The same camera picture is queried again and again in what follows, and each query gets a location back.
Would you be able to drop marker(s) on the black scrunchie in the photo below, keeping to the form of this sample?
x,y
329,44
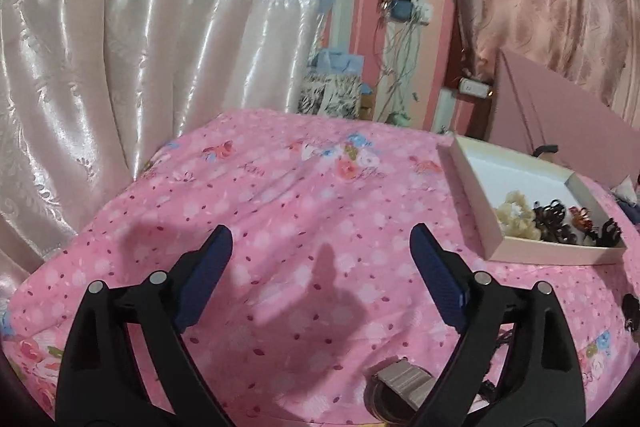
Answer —
x,y
632,312

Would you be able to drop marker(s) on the pink padded headboard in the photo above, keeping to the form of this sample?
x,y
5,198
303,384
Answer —
x,y
560,117

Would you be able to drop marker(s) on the brown cardboard box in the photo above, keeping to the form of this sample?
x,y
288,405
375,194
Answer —
x,y
367,107

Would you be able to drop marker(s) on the cream satin curtain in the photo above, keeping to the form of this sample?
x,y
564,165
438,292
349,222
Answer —
x,y
125,82

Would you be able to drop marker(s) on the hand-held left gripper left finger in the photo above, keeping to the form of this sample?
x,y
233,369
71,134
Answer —
x,y
205,277

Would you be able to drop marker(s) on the small white pillow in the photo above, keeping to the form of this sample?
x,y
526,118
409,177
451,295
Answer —
x,y
626,189

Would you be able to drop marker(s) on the white power strip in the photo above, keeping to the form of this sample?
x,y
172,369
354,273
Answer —
x,y
475,88

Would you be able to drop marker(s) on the cream scrunchie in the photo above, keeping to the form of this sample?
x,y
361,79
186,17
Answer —
x,y
515,214

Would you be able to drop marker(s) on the black and white gift bag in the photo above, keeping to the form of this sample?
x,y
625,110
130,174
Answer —
x,y
330,94

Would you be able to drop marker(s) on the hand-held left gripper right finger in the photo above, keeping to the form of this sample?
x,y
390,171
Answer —
x,y
440,277

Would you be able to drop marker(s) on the black hair claw clip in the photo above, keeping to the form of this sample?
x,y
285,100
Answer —
x,y
609,232

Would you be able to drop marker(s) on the white shallow box tray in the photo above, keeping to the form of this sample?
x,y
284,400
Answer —
x,y
500,167

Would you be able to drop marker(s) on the pink floral bedsheet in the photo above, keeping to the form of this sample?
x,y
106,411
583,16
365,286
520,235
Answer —
x,y
310,217

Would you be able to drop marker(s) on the white wall socket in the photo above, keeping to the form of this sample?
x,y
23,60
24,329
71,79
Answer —
x,y
426,14

